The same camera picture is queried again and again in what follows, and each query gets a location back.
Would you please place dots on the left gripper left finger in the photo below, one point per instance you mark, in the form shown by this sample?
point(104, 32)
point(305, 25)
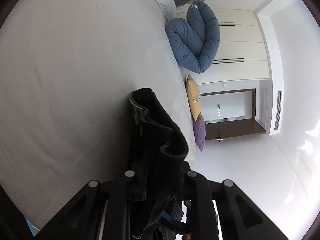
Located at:
point(97, 211)

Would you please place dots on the blue plastic stool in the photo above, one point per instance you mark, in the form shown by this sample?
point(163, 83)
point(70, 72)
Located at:
point(34, 230)

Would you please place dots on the blue rolled duvet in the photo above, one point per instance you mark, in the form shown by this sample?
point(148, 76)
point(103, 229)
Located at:
point(195, 40)

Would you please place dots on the yellow pillow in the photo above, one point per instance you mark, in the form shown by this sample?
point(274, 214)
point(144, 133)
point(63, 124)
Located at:
point(194, 97)

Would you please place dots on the purple pillow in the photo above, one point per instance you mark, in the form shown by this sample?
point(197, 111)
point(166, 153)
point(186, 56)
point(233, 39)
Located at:
point(199, 128)

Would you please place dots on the black denim pants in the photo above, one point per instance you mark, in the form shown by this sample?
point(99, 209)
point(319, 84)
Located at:
point(159, 149)

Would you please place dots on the person left hand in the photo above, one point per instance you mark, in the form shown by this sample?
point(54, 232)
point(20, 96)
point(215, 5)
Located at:
point(186, 237)

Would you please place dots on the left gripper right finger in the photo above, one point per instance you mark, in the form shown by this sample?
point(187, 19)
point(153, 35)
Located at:
point(222, 209)

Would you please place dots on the brown wooden door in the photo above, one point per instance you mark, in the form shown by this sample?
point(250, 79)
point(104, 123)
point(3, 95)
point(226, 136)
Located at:
point(220, 131)

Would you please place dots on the cream wardrobe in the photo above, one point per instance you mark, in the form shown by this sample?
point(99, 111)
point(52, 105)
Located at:
point(242, 52)

